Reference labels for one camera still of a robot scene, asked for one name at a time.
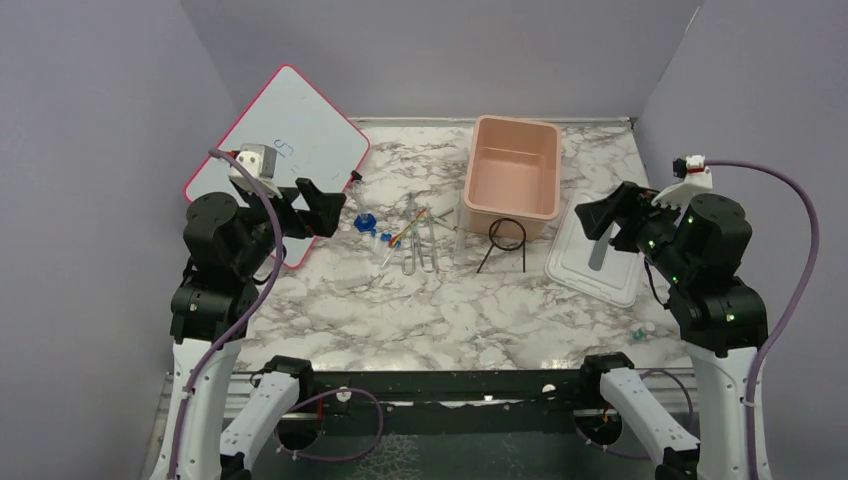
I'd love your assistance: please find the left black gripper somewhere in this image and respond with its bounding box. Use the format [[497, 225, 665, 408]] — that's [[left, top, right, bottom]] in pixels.
[[234, 176, 347, 276]]

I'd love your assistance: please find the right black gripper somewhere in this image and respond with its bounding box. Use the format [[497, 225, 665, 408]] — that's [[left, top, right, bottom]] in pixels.
[[576, 178, 695, 282]]

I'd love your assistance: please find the black wire tripod ring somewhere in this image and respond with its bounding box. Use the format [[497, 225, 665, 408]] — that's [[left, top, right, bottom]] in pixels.
[[475, 217, 529, 276]]

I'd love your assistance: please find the glass thermometer rod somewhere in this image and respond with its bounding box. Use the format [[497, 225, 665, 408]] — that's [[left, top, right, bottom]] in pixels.
[[426, 205, 440, 273]]

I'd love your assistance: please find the clay pipe triangle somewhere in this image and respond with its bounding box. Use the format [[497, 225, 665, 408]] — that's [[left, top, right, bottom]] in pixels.
[[423, 191, 460, 230]]

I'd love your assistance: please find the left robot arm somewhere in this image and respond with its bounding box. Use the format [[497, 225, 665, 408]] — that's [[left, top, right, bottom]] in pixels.
[[152, 179, 346, 479]]

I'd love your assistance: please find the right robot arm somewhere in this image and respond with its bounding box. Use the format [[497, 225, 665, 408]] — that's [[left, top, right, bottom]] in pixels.
[[575, 182, 771, 479]]

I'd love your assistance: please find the white plastic bin lid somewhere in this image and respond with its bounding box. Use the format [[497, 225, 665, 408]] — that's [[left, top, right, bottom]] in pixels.
[[545, 189, 642, 308]]

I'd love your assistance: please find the clear test tube rack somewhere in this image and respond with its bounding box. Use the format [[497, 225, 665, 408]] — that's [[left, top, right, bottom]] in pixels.
[[322, 270, 378, 296]]

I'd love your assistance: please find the pink plastic bin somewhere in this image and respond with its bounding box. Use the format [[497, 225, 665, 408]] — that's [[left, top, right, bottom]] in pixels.
[[463, 115, 562, 242]]

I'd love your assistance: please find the white board with pink frame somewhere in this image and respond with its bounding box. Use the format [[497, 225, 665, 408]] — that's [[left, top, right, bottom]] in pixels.
[[183, 64, 372, 270]]

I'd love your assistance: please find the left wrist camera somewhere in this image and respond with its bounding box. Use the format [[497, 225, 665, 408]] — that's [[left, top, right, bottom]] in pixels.
[[232, 143, 278, 184]]

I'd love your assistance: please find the black metal base rail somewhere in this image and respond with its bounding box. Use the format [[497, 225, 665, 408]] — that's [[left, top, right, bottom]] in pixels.
[[275, 370, 623, 443]]

